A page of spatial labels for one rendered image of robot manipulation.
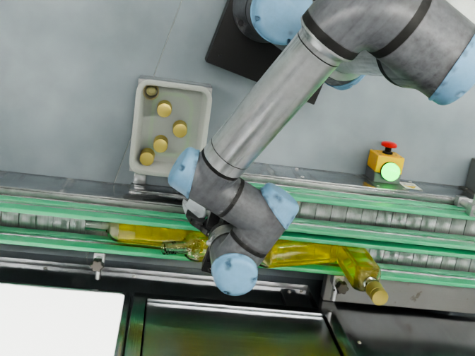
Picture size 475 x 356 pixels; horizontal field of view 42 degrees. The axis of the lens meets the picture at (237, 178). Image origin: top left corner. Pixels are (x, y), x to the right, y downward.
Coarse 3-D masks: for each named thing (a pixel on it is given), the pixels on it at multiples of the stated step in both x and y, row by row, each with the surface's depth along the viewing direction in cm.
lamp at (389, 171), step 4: (384, 164) 153; (388, 164) 152; (392, 164) 152; (380, 168) 154; (384, 168) 152; (388, 168) 151; (392, 168) 151; (396, 168) 151; (380, 172) 154; (384, 172) 152; (388, 172) 151; (392, 172) 151; (396, 172) 151; (384, 176) 152; (388, 176) 152; (392, 176) 152; (396, 176) 152; (388, 180) 153; (392, 180) 153
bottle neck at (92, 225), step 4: (88, 220) 141; (92, 220) 141; (88, 224) 141; (92, 224) 141; (96, 224) 141; (100, 224) 141; (104, 224) 141; (88, 228) 141; (92, 228) 141; (96, 228) 141; (100, 228) 141; (104, 228) 141
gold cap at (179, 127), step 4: (180, 120) 151; (176, 124) 147; (180, 124) 147; (184, 124) 149; (172, 128) 151; (176, 128) 147; (180, 128) 148; (184, 128) 148; (176, 132) 148; (180, 132) 148; (184, 132) 148; (180, 136) 148
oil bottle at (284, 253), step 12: (288, 240) 143; (276, 252) 139; (288, 252) 140; (300, 252) 142; (312, 252) 144; (324, 252) 145; (336, 252) 147; (264, 264) 139; (276, 264) 140; (288, 264) 142; (300, 264) 143
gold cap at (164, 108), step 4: (164, 100) 149; (160, 104) 146; (164, 104) 146; (168, 104) 146; (160, 108) 146; (164, 108) 146; (168, 108) 146; (160, 112) 146; (164, 112) 146; (168, 112) 146; (160, 116) 146; (164, 116) 146
